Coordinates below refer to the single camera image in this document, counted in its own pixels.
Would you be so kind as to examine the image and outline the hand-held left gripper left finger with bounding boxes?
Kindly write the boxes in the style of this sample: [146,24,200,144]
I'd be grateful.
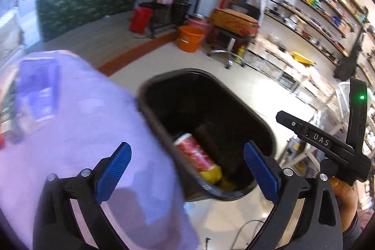
[32,142,132,250]

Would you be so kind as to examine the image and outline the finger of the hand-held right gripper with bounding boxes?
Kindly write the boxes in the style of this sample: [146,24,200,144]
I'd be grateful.
[276,110,309,134]

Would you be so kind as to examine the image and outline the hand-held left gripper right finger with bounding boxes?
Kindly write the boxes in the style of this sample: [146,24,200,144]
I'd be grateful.
[243,141,343,250]

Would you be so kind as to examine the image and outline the yellow wrapper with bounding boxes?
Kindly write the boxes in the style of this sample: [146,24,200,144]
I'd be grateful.
[199,165,238,192]

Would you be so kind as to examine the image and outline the red paper cup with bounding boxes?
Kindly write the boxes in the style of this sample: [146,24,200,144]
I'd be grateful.
[173,133,223,177]

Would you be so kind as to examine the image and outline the black trash bin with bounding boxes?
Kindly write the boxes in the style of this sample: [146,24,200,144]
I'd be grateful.
[137,68,277,202]

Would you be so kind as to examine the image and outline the dark green snack packet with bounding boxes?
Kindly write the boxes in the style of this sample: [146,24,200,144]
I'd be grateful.
[0,83,22,139]

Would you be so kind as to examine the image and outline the person's right forearm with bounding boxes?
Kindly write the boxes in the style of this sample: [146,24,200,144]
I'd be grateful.
[341,212,365,250]

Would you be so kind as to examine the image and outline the person's right hand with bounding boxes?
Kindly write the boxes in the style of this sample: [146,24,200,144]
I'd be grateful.
[331,177,358,234]

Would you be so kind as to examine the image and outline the low shelf with wicker baskets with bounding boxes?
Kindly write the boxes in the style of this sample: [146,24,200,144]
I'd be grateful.
[243,33,346,110]

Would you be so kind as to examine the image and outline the purple floral blanket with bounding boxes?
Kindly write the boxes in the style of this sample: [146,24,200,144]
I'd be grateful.
[0,49,201,250]

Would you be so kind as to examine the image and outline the yellow tray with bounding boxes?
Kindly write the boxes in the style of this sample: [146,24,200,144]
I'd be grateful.
[291,51,315,66]

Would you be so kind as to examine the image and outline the chrome swivel stool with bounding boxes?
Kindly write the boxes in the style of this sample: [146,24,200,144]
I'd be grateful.
[206,33,252,69]

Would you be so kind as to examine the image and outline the brown patterned case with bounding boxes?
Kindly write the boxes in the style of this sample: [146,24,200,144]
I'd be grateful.
[211,8,260,37]

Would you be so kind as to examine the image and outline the orange plastic bucket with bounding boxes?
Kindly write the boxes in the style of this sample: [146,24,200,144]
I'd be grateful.
[176,26,206,53]

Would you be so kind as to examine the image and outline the pink plastic basin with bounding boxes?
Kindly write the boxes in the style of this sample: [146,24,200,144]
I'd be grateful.
[187,17,211,34]

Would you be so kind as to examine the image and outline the red bin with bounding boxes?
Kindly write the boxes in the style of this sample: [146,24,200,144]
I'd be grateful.
[129,6,153,34]

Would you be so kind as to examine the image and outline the black metal rack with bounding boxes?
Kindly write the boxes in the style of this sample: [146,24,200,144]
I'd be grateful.
[148,0,191,38]

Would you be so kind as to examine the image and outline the wall shelves with products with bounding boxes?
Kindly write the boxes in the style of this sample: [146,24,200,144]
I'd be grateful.
[264,0,375,69]

